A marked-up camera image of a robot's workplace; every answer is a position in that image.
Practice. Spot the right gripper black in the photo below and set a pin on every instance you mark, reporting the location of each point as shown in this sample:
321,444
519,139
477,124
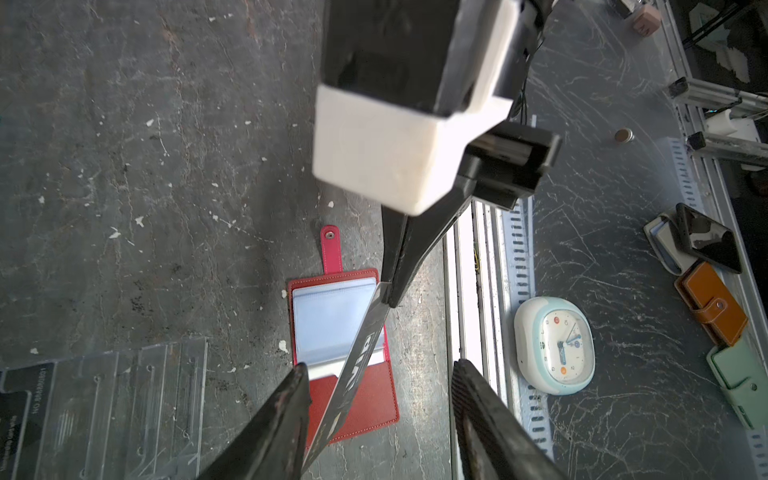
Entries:
499,167

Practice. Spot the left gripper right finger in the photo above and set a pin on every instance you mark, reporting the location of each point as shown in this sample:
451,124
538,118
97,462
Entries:
492,443

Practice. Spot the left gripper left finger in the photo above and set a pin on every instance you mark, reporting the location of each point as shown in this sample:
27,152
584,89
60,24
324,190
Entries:
272,445

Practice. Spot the red leather card holder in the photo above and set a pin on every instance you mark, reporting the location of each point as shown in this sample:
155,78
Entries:
325,314

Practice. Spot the clear acrylic organizer tray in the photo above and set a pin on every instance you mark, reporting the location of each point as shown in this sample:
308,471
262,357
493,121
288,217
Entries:
130,414

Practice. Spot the black VIP credit card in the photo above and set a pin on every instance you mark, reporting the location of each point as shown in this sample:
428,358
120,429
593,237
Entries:
25,398

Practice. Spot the white round timer device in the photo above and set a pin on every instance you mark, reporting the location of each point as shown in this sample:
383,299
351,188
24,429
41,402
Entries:
554,345

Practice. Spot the small round coin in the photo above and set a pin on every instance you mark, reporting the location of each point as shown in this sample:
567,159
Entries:
624,135

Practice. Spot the mint green case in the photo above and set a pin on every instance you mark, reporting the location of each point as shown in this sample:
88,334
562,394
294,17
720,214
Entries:
743,380

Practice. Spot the orange leather wallet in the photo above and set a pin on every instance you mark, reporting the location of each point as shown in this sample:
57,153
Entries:
712,304

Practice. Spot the black smartphone on stand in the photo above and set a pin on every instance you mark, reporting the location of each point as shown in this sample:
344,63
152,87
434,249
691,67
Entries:
682,236

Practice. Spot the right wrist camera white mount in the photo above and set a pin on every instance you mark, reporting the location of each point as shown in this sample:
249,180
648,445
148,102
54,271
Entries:
405,86

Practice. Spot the aluminium front rail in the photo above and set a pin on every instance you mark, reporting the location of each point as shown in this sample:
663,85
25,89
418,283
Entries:
489,273

